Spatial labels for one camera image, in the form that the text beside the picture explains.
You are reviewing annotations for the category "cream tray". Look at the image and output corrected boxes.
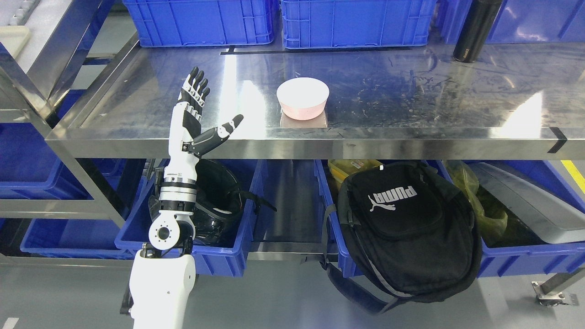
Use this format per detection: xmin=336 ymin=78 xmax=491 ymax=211
xmin=0 ymin=26 xmax=31 ymax=58

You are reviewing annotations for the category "blue crate top middle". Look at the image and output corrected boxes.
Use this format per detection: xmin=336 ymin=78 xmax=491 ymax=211
xmin=281 ymin=0 xmax=437 ymax=49

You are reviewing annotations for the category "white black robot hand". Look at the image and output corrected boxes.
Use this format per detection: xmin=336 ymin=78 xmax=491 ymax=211
xmin=164 ymin=67 xmax=243 ymax=183

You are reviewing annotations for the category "blue crate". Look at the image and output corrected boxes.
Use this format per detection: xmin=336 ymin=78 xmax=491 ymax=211
xmin=437 ymin=0 xmax=585 ymax=44
xmin=281 ymin=0 xmax=437 ymax=49
xmin=123 ymin=0 xmax=279 ymax=48

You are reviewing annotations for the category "blue bin with helmet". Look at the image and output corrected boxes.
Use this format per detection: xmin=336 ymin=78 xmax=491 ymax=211
xmin=115 ymin=159 xmax=268 ymax=277

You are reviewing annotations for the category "blue bin far left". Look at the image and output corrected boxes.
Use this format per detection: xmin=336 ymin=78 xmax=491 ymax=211
xmin=0 ymin=89 xmax=133 ymax=201

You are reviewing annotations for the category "black helmet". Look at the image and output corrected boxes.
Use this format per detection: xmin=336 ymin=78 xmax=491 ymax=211
xmin=149 ymin=159 xmax=277 ymax=245

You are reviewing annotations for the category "grey plastic lid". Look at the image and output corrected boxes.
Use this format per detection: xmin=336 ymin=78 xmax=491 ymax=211
xmin=469 ymin=162 xmax=585 ymax=244

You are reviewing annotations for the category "blue crate top left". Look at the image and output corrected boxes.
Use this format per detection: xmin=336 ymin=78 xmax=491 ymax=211
xmin=123 ymin=0 xmax=279 ymax=48

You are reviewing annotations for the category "black water bottle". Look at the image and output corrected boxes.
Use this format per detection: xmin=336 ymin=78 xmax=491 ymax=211
xmin=453 ymin=0 xmax=503 ymax=63

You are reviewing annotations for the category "yellow plastic bag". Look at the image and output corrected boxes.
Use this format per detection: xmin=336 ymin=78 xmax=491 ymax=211
xmin=443 ymin=160 xmax=508 ymax=247

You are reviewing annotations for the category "yellow package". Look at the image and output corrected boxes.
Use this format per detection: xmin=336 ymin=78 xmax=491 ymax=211
xmin=328 ymin=159 xmax=382 ymax=183

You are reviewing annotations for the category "blue bin behind backpack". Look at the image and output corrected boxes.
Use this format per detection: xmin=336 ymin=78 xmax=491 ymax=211
xmin=315 ymin=160 xmax=585 ymax=278

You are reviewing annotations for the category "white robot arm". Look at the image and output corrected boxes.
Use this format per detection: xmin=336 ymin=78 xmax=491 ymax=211
xmin=129 ymin=173 xmax=197 ymax=329

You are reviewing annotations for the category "blue crate top right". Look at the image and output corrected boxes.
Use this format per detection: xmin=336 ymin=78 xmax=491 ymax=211
xmin=437 ymin=0 xmax=585 ymax=44

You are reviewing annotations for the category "pink bowl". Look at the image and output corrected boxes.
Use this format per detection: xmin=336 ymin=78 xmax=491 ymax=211
xmin=277 ymin=77 xmax=330 ymax=121

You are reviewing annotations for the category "blue bin lower left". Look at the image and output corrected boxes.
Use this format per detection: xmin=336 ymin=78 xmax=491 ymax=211
xmin=20 ymin=218 xmax=133 ymax=260

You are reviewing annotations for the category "black Puma backpack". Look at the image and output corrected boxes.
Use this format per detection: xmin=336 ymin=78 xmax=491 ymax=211
xmin=319 ymin=161 xmax=483 ymax=315

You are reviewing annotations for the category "steel shelf rack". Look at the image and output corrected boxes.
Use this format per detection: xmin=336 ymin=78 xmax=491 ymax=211
xmin=0 ymin=0 xmax=585 ymax=307

